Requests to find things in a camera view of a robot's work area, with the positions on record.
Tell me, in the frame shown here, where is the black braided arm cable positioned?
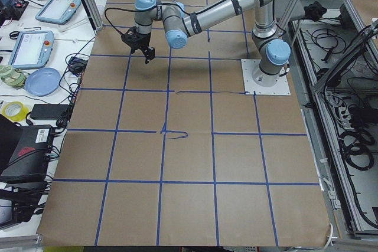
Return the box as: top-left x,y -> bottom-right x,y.
104,0 -> 166,38

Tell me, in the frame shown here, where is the green tape rolls stack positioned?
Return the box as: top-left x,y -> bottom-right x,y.
1,65 -> 27,89

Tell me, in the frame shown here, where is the black computer box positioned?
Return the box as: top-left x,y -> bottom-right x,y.
1,123 -> 53,184

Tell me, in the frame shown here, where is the yellow tape roll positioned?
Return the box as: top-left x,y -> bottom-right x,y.
1,102 -> 29,122

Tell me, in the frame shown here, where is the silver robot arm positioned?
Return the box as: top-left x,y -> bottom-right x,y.
121,0 -> 282,76

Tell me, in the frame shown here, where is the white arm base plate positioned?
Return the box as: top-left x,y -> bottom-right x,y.
241,59 -> 291,96

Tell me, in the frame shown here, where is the blue teach pendant lower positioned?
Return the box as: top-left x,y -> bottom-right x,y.
8,31 -> 54,70

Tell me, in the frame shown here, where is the blue teach pendant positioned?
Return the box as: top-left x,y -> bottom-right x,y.
35,0 -> 82,25
8,31 -> 54,70

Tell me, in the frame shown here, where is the light blue plate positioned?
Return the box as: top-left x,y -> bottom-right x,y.
24,67 -> 61,96

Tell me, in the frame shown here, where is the blue teach pendant upper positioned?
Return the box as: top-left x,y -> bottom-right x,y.
35,0 -> 82,25

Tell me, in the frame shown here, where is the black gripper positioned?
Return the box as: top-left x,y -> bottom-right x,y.
121,26 -> 155,64

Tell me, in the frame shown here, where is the black power adapter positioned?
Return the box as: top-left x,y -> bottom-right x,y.
30,104 -> 69,120

